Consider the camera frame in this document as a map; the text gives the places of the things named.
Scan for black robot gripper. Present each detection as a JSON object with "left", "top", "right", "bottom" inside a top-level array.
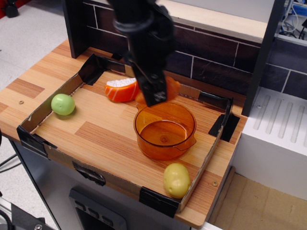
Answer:
[{"left": 114, "top": 9, "right": 174, "bottom": 107}]

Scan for orange toy carrot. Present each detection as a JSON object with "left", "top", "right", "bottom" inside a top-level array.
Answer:
[{"left": 134, "top": 76, "right": 181, "bottom": 107}]

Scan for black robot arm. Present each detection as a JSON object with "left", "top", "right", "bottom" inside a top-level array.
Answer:
[{"left": 108, "top": 0, "right": 175, "bottom": 107}]

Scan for cardboard fence with black tape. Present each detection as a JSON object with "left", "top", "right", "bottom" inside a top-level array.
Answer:
[{"left": 17, "top": 54, "right": 239, "bottom": 222}]

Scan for transparent orange plastic pot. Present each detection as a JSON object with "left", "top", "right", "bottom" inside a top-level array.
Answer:
[{"left": 134, "top": 102, "right": 196, "bottom": 161}]

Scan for salmon sushi toy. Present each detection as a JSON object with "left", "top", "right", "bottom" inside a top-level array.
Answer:
[{"left": 105, "top": 78, "right": 140, "bottom": 102}]

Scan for green toy apple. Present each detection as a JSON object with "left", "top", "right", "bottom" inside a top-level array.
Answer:
[{"left": 51, "top": 93, "right": 75, "bottom": 115}]

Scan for light wooden shelf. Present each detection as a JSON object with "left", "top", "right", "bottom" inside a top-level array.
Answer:
[{"left": 158, "top": 0, "right": 267, "bottom": 44}]

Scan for yellow toy potato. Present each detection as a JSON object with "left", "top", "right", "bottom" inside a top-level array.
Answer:
[{"left": 164, "top": 163, "right": 191, "bottom": 199}]

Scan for white toy sink drainboard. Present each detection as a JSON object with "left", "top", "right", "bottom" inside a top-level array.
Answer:
[{"left": 233, "top": 88, "right": 307, "bottom": 200}]

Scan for grey oven control panel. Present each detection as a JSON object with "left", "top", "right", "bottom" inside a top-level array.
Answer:
[{"left": 69, "top": 189, "right": 128, "bottom": 230}]

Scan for dark grey vertical post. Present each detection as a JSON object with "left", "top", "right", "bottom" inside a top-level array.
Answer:
[{"left": 241, "top": 0, "right": 285, "bottom": 116}]

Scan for black cable on floor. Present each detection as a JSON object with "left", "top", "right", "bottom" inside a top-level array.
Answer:
[{"left": 0, "top": 153, "right": 22, "bottom": 173}]

